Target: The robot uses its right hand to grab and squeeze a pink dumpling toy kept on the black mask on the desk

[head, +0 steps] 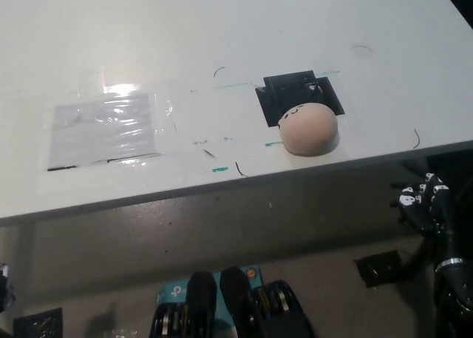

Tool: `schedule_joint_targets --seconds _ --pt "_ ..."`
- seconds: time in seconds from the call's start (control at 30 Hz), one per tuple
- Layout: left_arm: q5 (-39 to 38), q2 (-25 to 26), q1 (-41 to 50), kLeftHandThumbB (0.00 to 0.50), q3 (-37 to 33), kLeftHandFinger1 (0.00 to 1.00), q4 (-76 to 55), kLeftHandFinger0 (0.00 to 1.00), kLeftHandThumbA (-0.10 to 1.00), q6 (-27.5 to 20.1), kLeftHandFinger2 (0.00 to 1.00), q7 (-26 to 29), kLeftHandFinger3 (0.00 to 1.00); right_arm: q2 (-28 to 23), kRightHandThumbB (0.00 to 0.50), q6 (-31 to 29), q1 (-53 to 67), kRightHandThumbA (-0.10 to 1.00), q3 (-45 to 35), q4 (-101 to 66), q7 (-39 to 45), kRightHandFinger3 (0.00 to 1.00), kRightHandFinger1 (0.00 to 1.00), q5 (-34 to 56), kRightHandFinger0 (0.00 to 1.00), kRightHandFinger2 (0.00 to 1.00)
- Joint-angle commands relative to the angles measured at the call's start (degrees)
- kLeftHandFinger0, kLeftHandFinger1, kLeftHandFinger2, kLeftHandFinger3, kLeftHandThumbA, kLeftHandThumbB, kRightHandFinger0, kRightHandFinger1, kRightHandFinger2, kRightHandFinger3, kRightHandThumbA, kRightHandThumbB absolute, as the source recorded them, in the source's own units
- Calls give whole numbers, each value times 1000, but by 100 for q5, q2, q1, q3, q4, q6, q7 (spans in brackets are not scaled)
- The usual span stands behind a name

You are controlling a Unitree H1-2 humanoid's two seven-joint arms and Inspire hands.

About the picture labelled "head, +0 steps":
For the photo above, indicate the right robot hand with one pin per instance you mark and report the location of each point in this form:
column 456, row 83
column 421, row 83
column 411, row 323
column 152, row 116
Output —
column 421, row 208

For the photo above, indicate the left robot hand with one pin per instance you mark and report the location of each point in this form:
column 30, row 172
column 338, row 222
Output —
column 5, row 286

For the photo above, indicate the pink dumpling toy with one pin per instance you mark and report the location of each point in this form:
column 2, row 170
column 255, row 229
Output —
column 308, row 134

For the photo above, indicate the black tape mask square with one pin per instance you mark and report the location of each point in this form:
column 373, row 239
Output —
column 281, row 94

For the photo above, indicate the black floor tape patch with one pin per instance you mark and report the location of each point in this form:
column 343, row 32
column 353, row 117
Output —
column 37, row 323
column 380, row 267

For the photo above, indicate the teal router box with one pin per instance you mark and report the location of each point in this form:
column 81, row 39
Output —
column 173, row 290

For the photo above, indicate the clear plastic sheet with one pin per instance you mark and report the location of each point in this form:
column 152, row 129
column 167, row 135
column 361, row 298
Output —
column 103, row 131

